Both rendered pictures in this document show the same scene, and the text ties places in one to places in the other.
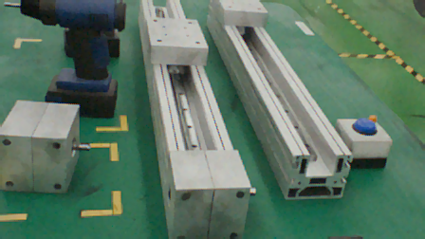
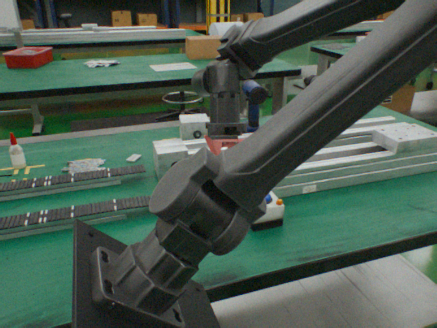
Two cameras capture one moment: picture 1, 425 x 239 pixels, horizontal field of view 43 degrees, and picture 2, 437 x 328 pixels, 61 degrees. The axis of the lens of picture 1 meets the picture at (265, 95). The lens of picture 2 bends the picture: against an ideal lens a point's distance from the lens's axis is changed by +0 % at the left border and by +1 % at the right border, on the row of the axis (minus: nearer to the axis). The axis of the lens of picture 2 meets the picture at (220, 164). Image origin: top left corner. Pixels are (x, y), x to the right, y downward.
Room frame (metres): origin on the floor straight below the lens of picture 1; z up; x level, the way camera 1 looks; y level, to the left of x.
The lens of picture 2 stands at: (0.78, -0.97, 1.31)
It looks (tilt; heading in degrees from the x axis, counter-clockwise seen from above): 26 degrees down; 91
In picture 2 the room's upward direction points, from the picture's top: straight up
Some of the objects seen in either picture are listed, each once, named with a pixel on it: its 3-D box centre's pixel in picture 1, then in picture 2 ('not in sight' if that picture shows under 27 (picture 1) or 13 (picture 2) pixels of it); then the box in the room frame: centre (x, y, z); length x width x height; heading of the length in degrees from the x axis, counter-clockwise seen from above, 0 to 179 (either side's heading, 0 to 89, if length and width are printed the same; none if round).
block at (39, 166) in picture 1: (49, 146); (194, 131); (0.66, 0.30, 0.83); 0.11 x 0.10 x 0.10; 101
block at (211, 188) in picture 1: (213, 195); (171, 161); (0.61, 0.05, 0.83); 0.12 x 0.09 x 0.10; 109
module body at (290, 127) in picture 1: (258, 71); (331, 167); (1.09, 0.02, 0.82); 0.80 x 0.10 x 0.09; 19
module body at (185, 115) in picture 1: (172, 67); (300, 144); (1.03, 0.20, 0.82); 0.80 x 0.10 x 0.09; 19
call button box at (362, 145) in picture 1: (356, 142); (260, 207); (0.87, -0.18, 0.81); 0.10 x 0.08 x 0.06; 109
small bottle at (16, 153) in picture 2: not in sight; (15, 150); (0.12, 0.10, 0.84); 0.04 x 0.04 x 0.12
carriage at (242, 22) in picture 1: (238, 13); (404, 142); (1.33, 0.11, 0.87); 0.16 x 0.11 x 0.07; 19
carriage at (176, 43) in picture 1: (174, 46); not in sight; (1.03, 0.20, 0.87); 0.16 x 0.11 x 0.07; 19
